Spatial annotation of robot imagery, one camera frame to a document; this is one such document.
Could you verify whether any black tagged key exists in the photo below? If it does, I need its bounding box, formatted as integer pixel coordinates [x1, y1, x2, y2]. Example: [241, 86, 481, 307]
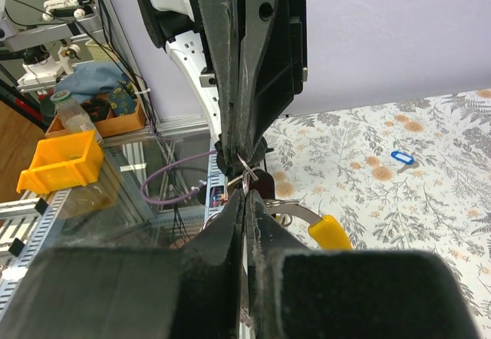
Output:
[226, 160, 275, 200]

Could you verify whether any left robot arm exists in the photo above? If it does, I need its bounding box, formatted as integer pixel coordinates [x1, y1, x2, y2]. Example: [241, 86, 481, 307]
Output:
[137, 0, 308, 167]

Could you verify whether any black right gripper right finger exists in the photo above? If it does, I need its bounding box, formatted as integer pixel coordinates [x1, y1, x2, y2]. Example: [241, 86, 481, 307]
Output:
[245, 191, 479, 338]

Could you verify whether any large keyring with yellow grip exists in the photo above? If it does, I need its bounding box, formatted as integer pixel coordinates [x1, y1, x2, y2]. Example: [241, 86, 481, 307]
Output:
[196, 191, 351, 253]

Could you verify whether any floral tablecloth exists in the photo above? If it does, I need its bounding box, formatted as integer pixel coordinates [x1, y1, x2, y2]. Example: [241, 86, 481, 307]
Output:
[265, 89, 490, 338]

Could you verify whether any yellow plastic bin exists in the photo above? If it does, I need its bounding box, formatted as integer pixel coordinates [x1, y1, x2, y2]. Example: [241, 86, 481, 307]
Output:
[16, 130, 104, 194]

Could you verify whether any white slotted cable duct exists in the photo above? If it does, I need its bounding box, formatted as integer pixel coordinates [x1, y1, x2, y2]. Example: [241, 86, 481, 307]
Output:
[1, 146, 225, 311]

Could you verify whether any blue tagged key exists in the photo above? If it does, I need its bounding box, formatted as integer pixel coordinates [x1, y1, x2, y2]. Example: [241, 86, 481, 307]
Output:
[390, 150, 419, 174]

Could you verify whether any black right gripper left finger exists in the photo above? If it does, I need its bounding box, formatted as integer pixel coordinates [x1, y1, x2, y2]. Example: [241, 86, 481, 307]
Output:
[1, 190, 245, 338]

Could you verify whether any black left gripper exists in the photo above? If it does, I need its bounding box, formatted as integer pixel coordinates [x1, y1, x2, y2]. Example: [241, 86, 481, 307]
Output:
[197, 0, 307, 163]

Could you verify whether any wooden tray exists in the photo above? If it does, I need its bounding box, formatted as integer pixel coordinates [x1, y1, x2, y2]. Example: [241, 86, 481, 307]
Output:
[45, 100, 147, 138]

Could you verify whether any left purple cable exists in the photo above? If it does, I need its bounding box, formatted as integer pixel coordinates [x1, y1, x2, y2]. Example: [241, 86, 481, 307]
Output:
[140, 149, 219, 206]

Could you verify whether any glass jar with lid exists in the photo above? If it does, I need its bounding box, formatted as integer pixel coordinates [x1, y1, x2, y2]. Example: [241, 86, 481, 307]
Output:
[50, 91, 103, 145]

